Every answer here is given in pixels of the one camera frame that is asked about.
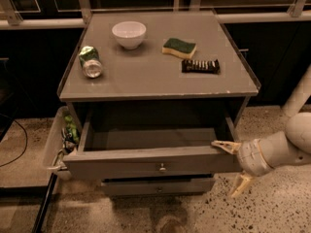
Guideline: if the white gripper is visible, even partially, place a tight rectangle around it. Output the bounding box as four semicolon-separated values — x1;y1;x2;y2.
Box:
211;139;273;198

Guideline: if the grey top drawer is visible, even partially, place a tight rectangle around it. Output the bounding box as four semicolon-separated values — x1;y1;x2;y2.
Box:
64;107;240;180

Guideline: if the grey drawer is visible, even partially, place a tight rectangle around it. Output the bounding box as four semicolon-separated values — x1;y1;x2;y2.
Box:
64;107;240;180
101;177;215;197

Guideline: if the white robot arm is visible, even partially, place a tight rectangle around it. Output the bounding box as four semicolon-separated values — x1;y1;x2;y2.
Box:
212;66;311;198

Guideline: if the grey bottom drawer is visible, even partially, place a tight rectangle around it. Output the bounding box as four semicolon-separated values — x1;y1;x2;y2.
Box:
101;177;215;197

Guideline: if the grey drawer cabinet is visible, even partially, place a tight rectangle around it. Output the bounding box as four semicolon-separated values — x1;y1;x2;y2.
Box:
58;12;260;183

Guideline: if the black snack bar wrapper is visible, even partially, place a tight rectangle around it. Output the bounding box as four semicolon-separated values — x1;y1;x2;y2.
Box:
182;59;220;75

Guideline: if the green yellow sponge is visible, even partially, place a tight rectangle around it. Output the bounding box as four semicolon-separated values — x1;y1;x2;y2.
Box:
161;38;196;59

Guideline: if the green snack bag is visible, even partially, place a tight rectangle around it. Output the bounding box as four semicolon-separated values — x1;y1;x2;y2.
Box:
61;115;80;149

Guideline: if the white ceramic bowl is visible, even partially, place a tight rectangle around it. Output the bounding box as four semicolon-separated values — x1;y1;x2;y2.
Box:
112;21;147;50

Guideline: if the green soda can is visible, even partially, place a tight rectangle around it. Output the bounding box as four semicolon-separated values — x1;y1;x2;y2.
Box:
78;46;102;79

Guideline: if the black metal bar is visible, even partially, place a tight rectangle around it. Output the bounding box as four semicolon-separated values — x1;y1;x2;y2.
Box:
31;174;57;233

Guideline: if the metal railing frame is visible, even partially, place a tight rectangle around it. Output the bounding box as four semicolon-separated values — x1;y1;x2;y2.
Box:
0;0;311;29

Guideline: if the black cable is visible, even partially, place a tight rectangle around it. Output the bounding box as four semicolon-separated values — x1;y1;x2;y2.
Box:
0;113;29;169

